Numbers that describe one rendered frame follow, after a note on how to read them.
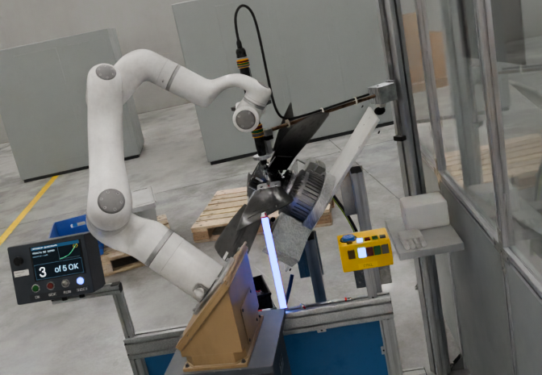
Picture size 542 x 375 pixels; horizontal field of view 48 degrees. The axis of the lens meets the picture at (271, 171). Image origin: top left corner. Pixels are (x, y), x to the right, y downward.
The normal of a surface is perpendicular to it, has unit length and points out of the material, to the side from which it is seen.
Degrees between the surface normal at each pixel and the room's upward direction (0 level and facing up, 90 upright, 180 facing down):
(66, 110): 90
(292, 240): 55
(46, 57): 90
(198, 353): 90
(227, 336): 90
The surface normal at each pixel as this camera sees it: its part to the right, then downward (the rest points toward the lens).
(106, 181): 0.17, -0.76
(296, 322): -0.04, 0.27
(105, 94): 0.29, 0.33
